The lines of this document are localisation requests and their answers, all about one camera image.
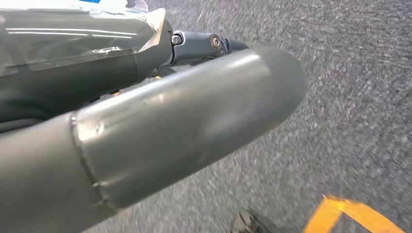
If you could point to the dark grey robot foot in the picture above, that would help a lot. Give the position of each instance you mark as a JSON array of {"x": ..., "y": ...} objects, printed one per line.
[{"x": 244, "y": 223}]

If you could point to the yellow floor tape square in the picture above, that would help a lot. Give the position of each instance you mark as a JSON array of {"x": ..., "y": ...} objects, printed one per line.
[{"x": 325, "y": 212}]

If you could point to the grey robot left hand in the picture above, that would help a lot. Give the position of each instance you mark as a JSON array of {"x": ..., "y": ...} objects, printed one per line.
[{"x": 161, "y": 128}]

